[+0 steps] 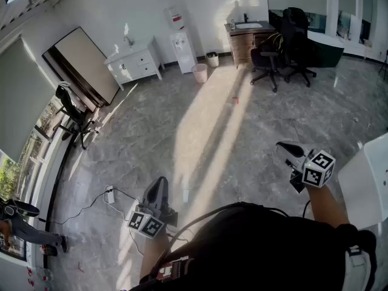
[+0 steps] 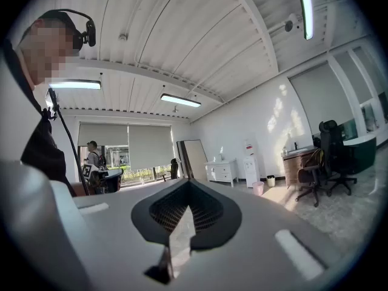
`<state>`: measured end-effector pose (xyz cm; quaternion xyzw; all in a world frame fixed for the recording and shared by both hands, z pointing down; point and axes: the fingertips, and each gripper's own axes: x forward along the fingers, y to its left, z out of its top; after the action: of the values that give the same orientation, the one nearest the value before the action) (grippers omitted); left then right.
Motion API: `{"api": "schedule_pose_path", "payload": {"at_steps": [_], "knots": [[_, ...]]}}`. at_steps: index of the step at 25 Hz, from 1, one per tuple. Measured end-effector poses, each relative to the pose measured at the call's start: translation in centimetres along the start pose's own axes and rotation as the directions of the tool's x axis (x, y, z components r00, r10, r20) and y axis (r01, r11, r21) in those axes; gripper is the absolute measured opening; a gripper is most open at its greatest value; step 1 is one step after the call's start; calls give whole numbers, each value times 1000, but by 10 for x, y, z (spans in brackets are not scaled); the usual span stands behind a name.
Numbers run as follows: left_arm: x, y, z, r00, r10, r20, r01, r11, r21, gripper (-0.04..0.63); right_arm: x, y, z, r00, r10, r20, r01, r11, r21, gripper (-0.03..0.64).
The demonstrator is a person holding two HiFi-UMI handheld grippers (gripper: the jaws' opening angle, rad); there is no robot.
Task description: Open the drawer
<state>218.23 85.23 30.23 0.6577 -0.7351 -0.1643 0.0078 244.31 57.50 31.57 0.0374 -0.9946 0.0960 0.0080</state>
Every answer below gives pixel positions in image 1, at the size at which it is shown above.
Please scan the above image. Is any clear water jug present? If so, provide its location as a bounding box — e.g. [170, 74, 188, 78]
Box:
[163, 4, 186, 32]

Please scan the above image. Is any person's right forearm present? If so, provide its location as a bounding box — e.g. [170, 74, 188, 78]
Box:
[305, 184, 351, 229]

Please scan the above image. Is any grey shoulder strap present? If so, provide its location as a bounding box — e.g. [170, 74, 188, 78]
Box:
[344, 244, 373, 291]

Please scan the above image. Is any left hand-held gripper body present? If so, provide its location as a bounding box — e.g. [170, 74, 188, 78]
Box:
[126, 203, 179, 239]

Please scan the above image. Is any white drawer with black knob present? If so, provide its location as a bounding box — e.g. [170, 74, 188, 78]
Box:
[139, 62, 158, 76]
[134, 54, 152, 67]

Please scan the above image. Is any white bin with black liner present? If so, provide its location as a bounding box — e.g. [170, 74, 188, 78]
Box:
[206, 51, 220, 69]

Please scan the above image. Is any thin black floor cable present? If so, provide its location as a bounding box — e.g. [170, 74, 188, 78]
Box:
[39, 189, 143, 226]

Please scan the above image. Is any person wearing head camera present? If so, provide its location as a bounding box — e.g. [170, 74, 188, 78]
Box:
[120, 201, 378, 291]

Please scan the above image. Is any white glossy furniture piece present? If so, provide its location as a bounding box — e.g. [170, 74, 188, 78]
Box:
[337, 132, 388, 224]

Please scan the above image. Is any grey roller blind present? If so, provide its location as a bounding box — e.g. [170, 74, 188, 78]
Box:
[0, 36, 58, 163]

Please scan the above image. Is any red black chest box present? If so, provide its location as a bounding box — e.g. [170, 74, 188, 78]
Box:
[157, 255, 195, 282]

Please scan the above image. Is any person's left forearm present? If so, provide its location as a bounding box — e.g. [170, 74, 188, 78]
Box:
[138, 231, 171, 284]

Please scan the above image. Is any black yellow backpack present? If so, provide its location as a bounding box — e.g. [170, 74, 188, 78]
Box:
[259, 32, 284, 53]

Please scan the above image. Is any white vanity cabinet with sink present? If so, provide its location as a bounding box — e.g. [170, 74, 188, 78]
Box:
[104, 35, 164, 91]

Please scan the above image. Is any dark brown panel board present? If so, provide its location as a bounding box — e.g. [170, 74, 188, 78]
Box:
[41, 45, 105, 112]

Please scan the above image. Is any white power strip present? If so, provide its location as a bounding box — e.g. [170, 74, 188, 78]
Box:
[104, 185, 116, 205]

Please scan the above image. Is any pink mesh wastebasket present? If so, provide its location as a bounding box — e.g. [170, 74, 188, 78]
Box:
[190, 63, 209, 84]

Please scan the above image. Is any black tripod stand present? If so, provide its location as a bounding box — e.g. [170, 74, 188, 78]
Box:
[378, 49, 388, 82]

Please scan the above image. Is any large window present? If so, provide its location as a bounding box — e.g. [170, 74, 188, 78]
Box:
[0, 94, 76, 254]

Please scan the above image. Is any large beige panel board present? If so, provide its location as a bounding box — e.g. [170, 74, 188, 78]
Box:
[53, 27, 121, 106]

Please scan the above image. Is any wooden vanity cabinet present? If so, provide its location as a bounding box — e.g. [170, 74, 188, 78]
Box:
[224, 20, 278, 70]

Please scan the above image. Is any white water dispenser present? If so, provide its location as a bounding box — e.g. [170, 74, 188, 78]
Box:
[169, 30, 198, 75]

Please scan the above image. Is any black office chair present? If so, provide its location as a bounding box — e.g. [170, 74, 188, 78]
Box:
[250, 8, 293, 93]
[283, 7, 318, 88]
[52, 82, 100, 150]

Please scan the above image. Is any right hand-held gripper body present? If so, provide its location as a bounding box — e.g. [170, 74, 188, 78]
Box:
[284, 149, 336, 193]

